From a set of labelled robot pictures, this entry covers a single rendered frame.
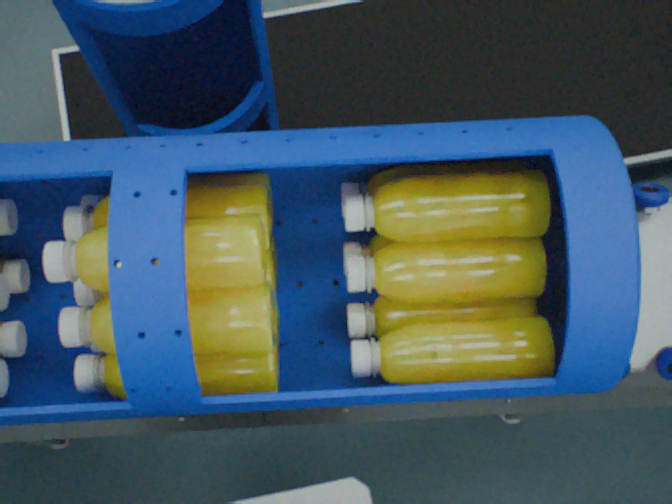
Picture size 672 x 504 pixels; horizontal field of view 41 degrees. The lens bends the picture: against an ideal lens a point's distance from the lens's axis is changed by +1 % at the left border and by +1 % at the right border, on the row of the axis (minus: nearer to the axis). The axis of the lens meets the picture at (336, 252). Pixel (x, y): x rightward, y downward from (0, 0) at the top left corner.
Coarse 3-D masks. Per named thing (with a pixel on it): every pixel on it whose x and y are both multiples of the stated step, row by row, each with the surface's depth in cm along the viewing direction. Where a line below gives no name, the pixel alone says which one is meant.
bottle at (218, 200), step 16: (192, 192) 91; (208, 192) 91; (224, 192) 91; (240, 192) 90; (256, 192) 90; (96, 208) 91; (192, 208) 90; (208, 208) 90; (224, 208) 90; (240, 208) 90; (256, 208) 90; (96, 224) 90
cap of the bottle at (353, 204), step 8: (344, 200) 94; (352, 200) 92; (360, 200) 92; (344, 208) 95; (352, 208) 91; (360, 208) 91; (352, 216) 91; (360, 216) 91; (352, 224) 92; (360, 224) 92
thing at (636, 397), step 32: (640, 224) 112; (640, 320) 109; (640, 352) 108; (192, 416) 110; (224, 416) 111; (256, 416) 111; (288, 416) 112; (320, 416) 112; (352, 416) 113; (384, 416) 113; (416, 416) 114; (448, 416) 114
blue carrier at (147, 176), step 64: (384, 128) 89; (448, 128) 88; (512, 128) 87; (576, 128) 86; (0, 192) 101; (64, 192) 102; (128, 192) 81; (320, 192) 104; (576, 192) 81; (0, 256) 106; (128, 256) 79; (320, 256) 107; (576, 256) 80; (640, 256) 80; (0, 320) 105; (128, 320) 79; (320, 320) 105; (576, 320) 81; (64, 384) 100; (128, 384) 82; (192, 384) 83; (320, 384) 98; (384, 384) 97; (448, 384) 87; (512, 384) 87; (576, 384) 87
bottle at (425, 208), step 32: (384, 192) 91; (416, 192) 90; (448, 192) 90; (480, 192) 90; (512, 192) 90; (544, 192) 90; (384, 224) 91; (416, 224) 90; (448, 224) 91; (480, 224) 91; (512, 224) 91; (544, 224) 91
